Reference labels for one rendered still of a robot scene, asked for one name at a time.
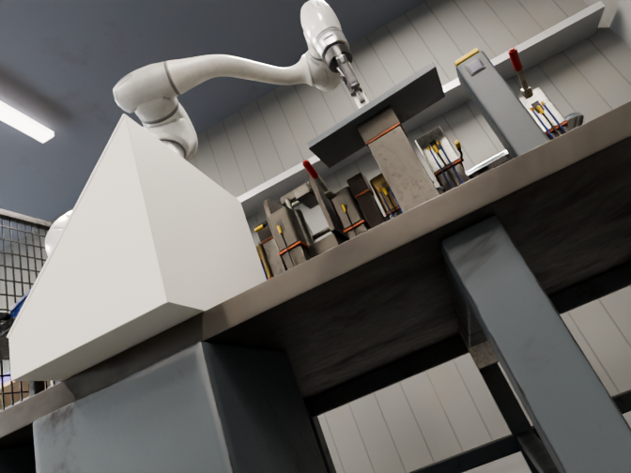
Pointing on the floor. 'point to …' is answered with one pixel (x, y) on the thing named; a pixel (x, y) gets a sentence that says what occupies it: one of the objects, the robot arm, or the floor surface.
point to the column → (187, 419)
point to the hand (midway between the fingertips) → (363, 104)
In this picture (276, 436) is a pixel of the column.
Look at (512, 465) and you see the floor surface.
